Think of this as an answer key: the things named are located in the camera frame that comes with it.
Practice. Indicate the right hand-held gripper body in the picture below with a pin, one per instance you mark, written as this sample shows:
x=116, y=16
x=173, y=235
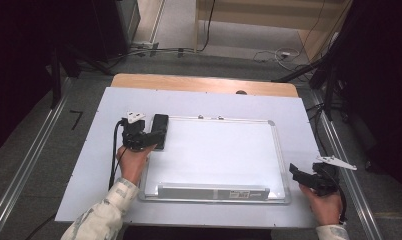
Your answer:
x=327, y=181

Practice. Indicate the whiteboard with aluminium frame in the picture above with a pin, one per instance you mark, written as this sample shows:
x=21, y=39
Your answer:
x=215, y=160

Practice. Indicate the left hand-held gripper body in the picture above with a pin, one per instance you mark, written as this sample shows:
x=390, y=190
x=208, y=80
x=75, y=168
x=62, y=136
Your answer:
x=134, y=136

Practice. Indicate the grey power strip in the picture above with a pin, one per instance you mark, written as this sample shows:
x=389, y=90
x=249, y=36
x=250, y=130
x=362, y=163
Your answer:
x=145, y=45

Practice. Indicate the large white base panel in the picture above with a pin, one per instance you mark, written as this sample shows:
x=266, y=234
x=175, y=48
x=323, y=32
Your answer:
x=249, y=106

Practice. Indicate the dark curtain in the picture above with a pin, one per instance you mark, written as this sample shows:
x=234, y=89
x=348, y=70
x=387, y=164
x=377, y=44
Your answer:
x=19, y=66
x=385, y=83

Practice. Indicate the black metal stand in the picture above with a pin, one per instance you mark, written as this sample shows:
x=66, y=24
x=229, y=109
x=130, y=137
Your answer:
x=329, y=90
x=56, y=80

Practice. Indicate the black whiteboard eraser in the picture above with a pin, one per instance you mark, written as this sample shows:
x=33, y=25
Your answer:
x=160, y=121

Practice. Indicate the black cabinet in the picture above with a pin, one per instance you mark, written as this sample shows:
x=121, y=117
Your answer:
x=109, y=26

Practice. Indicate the person's left hand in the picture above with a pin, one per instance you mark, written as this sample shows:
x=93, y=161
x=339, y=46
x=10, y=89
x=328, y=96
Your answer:
x=132, y=165

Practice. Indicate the person's right hand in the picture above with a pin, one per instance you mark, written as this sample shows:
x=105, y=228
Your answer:
x=325, y=210

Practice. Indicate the wooden table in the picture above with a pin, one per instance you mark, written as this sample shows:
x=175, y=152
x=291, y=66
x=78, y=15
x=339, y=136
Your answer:
x=189, y=82

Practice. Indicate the light wooden furniture frame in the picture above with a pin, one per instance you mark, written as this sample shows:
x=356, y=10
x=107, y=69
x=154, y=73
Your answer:
x=255, y=13

